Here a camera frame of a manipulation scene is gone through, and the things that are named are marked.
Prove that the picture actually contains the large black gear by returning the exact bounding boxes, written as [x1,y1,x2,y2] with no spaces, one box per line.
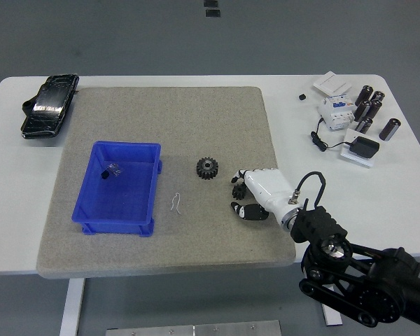
[196,156,221,181]

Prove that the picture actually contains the white circuit breaker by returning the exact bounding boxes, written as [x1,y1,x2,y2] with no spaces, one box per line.
[317,93,356,132]

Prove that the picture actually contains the grey-brown mat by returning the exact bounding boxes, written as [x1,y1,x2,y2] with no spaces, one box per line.
[36,86,297,280]

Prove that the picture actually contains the black wrapped device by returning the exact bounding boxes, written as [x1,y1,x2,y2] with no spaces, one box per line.
[20,73,81,140]

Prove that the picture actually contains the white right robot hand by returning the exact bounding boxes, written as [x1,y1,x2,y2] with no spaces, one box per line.
[230,168,302,225]

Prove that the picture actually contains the white table leg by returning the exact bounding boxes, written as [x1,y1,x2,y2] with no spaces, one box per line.
[59,279,87,336]
[320,302,343,327]

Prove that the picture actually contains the black power adapter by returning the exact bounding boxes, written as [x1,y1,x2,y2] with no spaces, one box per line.
[349,136,380,160]

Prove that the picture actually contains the blue plastic box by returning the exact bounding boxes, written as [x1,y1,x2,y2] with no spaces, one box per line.
[71,140,163,237]

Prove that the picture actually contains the white flat plate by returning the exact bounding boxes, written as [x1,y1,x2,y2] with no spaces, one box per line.
[339,127,377,169]

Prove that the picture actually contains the black adapter cord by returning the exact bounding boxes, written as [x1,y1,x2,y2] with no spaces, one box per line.
[310,118,351,153]

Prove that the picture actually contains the white thread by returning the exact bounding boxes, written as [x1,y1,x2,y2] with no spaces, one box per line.
[169,192,183,214]

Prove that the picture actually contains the white switch plate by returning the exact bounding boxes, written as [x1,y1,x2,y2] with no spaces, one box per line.
[313,71,353,95]

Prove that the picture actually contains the silver metal plate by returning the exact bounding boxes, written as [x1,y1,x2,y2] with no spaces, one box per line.
[105,319,283,336]

